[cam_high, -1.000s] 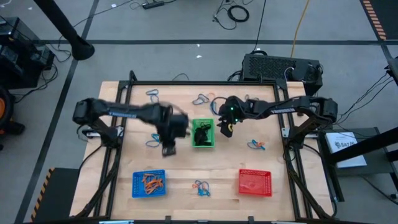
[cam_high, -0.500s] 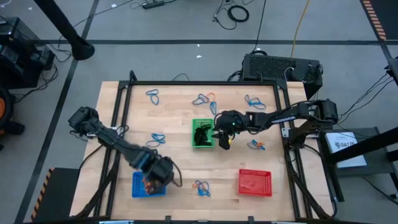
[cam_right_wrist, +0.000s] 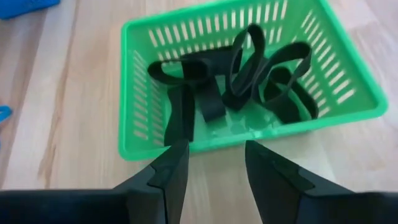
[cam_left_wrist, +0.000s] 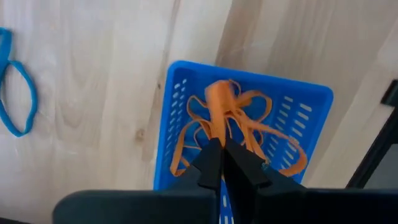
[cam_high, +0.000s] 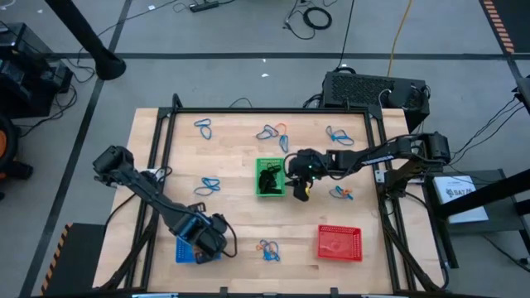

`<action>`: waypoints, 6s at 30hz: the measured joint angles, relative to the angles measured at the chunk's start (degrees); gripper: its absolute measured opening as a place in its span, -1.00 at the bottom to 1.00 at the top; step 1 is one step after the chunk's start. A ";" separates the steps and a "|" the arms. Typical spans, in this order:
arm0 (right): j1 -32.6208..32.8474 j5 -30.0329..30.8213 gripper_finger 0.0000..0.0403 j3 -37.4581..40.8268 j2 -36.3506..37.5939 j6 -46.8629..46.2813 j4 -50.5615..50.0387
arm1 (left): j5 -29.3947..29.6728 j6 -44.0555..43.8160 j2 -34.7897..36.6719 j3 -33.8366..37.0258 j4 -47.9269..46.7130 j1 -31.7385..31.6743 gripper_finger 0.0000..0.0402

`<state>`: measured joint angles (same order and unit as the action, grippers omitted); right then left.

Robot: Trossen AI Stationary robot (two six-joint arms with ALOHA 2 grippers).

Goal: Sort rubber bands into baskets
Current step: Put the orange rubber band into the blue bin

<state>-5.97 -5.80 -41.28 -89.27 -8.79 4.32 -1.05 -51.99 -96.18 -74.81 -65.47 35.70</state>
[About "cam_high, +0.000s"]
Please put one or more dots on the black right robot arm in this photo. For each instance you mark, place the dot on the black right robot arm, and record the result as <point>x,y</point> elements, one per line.
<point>372,158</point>

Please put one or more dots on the black rubber band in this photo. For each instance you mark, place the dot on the black rubber band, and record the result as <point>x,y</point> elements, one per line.
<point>265,179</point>
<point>267,166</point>
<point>273,180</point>
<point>271,191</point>

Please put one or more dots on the silver mounting bracket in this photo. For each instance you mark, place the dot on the silver mounting bracket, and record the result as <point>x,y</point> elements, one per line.
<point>381,177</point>

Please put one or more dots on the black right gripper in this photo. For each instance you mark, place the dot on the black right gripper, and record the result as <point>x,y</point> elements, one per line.
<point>304,165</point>

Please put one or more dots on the blue plastic basket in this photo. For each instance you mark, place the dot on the blue plastic basket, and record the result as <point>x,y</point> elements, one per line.
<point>182,252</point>

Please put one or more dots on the green plastic basket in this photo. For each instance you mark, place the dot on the green plastic basket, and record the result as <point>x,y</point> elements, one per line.
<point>260,165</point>

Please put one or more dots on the black equipment cart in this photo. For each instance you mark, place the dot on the black equipment cart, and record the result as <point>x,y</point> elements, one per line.
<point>25,74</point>

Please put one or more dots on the black round standing pole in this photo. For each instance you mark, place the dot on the black round standing pole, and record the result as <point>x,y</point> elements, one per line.
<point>109,66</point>

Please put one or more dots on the black hazard-striped floor mat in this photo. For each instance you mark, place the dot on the black hazard-striped floor mat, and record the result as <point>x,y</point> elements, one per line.
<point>517,25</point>
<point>78,260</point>

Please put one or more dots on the black power strip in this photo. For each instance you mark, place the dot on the black power strip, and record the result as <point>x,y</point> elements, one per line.
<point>203,6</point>

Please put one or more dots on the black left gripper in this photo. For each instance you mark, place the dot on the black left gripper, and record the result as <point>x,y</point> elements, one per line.
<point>211,238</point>

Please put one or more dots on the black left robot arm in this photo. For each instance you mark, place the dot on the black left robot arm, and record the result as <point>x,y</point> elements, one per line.
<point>145,190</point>

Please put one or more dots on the black side stand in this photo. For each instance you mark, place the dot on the black side stand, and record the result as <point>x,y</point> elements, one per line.
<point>497,207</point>

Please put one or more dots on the black perforated computer case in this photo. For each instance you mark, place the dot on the black perforated computer case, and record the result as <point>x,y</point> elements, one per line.
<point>356,89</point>

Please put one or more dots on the black aluminium table frame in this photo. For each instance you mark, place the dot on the black aluminium table frame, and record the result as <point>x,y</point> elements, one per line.
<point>269,110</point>

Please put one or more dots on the red plastic basket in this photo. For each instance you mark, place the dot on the red plastic basket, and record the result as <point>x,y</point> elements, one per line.
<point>339,244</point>

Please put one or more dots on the silver aluminium extrusion bar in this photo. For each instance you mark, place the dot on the silver aluminium extrusion bar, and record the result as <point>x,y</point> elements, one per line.
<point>155,295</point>
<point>379,296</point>

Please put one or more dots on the white printed sign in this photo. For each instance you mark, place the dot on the white printed sign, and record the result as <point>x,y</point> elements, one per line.
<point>468,207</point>

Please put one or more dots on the orange black wheeled machine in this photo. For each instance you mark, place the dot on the orange black wheeled machine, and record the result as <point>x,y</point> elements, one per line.
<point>6,145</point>

